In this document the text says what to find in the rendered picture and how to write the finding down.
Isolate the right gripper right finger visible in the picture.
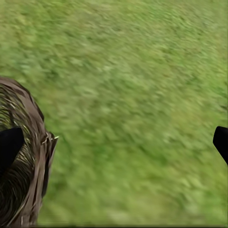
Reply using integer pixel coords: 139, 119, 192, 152
213, 126, 228, 164

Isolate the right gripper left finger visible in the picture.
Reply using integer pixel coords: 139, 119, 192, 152
0, 126, 25, 184

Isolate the wicker basket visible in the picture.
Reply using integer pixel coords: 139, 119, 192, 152
0, 76, 58, 228

